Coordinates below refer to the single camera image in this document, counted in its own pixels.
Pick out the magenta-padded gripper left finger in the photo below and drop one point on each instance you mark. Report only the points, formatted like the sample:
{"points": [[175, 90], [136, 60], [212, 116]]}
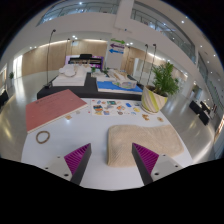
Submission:
{"points": [[75, 160]]}

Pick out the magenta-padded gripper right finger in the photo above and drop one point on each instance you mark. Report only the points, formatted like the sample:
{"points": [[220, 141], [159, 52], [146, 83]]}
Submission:
{"points": [[148, 160]]}

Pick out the beige textured towel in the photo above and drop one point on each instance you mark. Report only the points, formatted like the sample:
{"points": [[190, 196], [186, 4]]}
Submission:
{"points": [[146, 140]]}

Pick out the round orange sticker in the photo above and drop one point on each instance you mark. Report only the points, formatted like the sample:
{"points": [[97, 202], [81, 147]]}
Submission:
{"points": [[160, 119]]}

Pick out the small square tan sticker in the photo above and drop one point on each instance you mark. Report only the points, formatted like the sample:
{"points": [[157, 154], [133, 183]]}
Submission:
{"points": [[68, 117]]}

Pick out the pink rectangular board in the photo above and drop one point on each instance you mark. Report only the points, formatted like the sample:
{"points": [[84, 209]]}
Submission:
{"points": [[53, 108]]}

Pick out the potted plant in striped pot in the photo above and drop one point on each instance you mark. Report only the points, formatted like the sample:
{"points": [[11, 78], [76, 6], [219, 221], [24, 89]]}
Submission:
{"points": [[151, 100]]}

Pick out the white sheet with colourful stickers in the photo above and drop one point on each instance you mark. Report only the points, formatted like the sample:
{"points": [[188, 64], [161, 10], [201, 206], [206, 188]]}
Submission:
{"points": [[115, 107]]}

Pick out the black display platform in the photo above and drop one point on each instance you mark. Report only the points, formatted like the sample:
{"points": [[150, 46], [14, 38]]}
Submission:
{"points": [[83, 90]]}

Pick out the group of black chairs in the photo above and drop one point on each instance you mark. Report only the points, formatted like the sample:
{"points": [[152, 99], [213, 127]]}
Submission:
{"points": [[200, 111]]}

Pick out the black pole stand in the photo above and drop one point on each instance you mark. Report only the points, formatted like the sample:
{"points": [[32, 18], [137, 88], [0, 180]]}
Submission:
{"points": [[144, 63], [48, 56], [152, 63]]}

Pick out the black piano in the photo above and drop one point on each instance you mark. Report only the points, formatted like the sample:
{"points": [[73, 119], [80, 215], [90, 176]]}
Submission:
{"points": [[85, 58]]}

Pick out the small distant potted plant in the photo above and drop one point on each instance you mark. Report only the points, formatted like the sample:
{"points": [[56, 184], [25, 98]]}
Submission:
{"points": [[11, 75]]}

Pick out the sign with coloured arrows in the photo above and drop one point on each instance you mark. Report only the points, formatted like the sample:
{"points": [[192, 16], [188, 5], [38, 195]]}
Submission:
{"points": [[116, 46]]}

